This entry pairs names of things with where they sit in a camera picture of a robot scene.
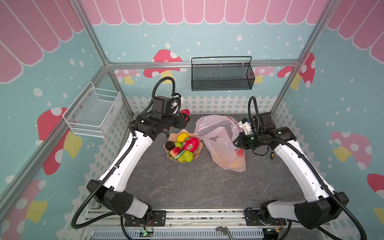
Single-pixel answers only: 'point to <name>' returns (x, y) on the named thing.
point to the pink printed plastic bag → (219, 132)
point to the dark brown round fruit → (169, 145)
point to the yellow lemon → (181, 136)
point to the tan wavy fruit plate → (173, 137)
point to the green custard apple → (187, 156)
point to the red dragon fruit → (191, 144)
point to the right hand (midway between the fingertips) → (232, 143)
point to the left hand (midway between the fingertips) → (184, 119)
